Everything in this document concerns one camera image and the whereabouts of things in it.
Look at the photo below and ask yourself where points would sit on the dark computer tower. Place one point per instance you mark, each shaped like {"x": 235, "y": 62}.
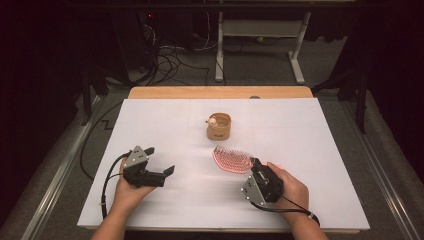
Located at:
{"x": 133, "y": 43}

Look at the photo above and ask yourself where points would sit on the person's right hand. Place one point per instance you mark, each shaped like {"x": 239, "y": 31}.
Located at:
{"x": 295, "y": 195}

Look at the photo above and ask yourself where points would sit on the person's left hand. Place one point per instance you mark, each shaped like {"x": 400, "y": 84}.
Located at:
{"x": 128, "y": 196}

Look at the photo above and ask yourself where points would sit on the white board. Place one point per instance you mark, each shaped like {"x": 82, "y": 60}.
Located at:
{"x": 300, "y": 146}

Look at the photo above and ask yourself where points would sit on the pink hairbrush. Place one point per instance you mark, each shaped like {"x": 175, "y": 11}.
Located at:
{"x": 231, "y": 161}

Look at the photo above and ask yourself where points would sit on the white desk frame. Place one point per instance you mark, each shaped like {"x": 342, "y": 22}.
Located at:
{"x": 260, "y": 28}

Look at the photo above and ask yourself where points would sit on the wooden table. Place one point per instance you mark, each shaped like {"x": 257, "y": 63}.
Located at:
{"x": 200, "y": 92}

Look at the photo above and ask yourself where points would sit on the small animal figurine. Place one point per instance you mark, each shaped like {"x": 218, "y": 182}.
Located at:
{"x": 212, "y": 121}

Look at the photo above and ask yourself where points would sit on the metal floor rail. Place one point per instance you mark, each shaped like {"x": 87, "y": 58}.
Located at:
{"x": 383, "y": 186}
{"x": 56, "y": 180}

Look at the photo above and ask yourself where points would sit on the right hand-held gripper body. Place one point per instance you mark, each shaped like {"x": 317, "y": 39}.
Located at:
{"x": 260, "y": 188}

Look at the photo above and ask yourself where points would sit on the black stand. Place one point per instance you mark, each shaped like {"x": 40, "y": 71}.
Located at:
{"x": 89, "y": 96}
{"x": 358, "y": 100}

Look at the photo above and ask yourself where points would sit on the small yellow ball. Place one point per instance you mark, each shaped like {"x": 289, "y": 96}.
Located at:
{"x": 260, "y": 39}

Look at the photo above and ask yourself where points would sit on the tan round holder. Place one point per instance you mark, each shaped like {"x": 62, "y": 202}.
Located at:
{"x": 220, "y": 131}

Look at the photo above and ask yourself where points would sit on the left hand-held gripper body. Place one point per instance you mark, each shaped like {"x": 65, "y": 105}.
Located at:
{"x": 136, "y": 166}

